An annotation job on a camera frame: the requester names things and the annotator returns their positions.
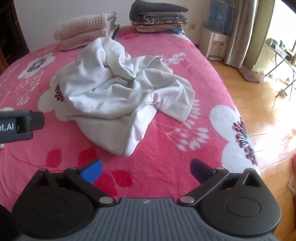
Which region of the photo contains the folding table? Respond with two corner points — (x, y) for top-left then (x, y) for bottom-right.
(264, 38), (296, 100)

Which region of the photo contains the white water dispenser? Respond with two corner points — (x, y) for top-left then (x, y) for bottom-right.
(201, 25), (229, 61)

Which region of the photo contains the pink checked folded sweater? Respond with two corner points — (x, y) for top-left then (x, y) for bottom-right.
(54, 12), (117, 41)

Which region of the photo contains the stack of folded pink clothes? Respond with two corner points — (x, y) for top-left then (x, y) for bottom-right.
(111, 25), (121, 40)

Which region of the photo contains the white sweatshirt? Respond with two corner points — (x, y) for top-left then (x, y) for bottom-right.
(50, 37), (195, 156)

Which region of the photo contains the beige folded garment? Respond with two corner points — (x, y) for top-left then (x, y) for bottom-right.
(60, 22), (119, 48)

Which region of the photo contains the brown door mat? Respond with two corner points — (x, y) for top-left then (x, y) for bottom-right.
(238, 68), (262, 83)

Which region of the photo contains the pink floral blanket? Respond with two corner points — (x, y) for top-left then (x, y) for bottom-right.
(0, 25), (260, 210)

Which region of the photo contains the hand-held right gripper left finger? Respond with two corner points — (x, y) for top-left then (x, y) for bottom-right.
(30, 159), (116, 206)

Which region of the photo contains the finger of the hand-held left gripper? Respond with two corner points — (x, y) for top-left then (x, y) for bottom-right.
(31, 112), (45, 134)

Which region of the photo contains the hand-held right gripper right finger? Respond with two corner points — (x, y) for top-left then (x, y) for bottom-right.
(179, 159), (263, 206)

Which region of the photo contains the stack of dark folded clothes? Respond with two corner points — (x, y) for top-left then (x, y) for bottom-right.
(129, 0), (189, 35)

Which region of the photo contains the blue water bottle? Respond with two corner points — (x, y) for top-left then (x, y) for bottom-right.
(207, 0), (236, 36)

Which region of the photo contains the beige curtain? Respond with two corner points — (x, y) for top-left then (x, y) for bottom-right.
(223, 0), (262, 68)

